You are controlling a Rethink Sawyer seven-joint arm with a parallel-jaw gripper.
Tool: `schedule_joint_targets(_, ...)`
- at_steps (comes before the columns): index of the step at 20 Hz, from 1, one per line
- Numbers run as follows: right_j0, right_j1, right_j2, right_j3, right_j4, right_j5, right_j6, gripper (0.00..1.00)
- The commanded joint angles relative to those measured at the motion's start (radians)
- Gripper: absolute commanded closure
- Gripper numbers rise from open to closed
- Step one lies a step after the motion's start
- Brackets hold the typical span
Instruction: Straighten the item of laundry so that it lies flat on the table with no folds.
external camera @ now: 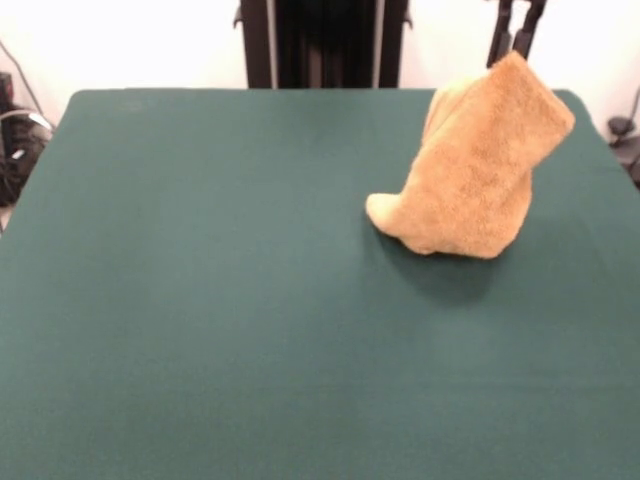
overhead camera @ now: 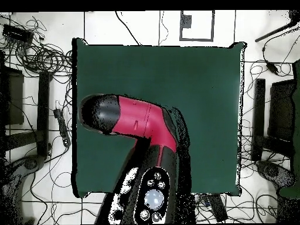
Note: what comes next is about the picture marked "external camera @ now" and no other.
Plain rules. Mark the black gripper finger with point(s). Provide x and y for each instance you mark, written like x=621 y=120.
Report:
x=529 y=35
x=501 y=35

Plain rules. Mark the tan terry cloth towel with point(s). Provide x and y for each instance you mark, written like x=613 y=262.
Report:
x=475 y=175

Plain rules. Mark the dark green table cloth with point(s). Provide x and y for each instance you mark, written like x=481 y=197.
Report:
x=200 y=300

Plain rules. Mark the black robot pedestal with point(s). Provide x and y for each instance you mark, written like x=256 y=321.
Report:
x=325 y=45

